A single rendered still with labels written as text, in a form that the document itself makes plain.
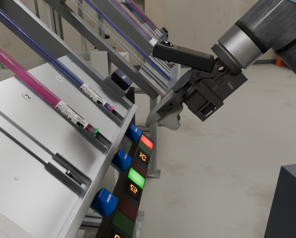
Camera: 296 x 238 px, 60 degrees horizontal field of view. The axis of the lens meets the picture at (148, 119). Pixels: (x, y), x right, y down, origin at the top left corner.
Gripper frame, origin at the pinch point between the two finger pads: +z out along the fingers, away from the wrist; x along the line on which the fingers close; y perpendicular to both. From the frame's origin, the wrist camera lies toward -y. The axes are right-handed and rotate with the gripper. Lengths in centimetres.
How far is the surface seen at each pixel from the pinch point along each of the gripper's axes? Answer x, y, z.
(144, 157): -3.0, 4.8, 5.8
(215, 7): 407, 26, -51
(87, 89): -0.7, -13.3, 3.9
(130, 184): -13.6, 3.7, 5.8
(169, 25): 382, -8, 15
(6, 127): -22.2, -16.5, 4.8
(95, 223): 9.9, 14.8, 43.2
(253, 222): 50, 82, 24
